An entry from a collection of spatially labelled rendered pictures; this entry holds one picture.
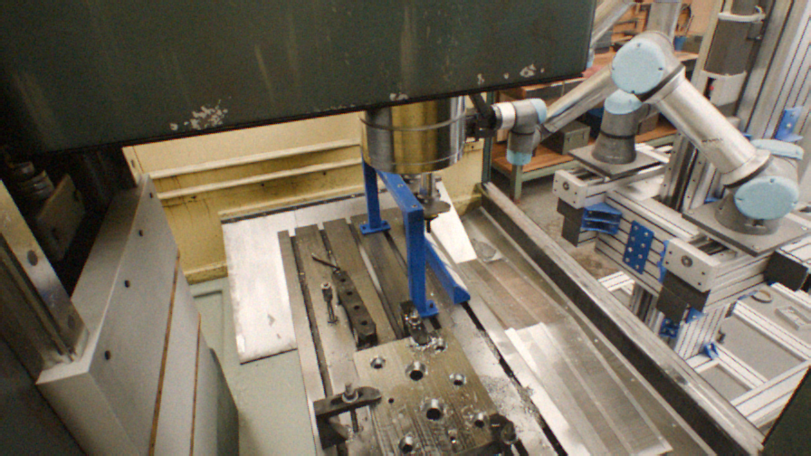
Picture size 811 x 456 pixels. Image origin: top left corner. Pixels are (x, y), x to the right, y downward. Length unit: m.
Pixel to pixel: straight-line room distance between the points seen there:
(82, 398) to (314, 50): 0.43
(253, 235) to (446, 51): 1.38
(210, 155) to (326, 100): 1.26
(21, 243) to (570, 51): 0.61
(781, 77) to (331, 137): 1.37
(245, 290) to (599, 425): 1.17
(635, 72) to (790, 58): 0.50
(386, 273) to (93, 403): 0.94
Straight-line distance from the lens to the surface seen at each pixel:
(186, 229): 1.91
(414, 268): 1.14
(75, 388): 0.59
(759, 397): 2.27
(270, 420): 1.47
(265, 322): 1.66
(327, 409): 0.96
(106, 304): 0.65
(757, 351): 2.49
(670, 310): 1.64
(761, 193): 1.33
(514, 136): 1.43
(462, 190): 2.06
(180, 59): 0.52
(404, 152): 0.64
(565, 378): 1.37
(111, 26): 0.53
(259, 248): 1.80
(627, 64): 1.26
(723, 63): 1.61
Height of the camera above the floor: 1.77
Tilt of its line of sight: 33 degrees down
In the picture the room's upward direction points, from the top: 3 degrees counter-clockwise
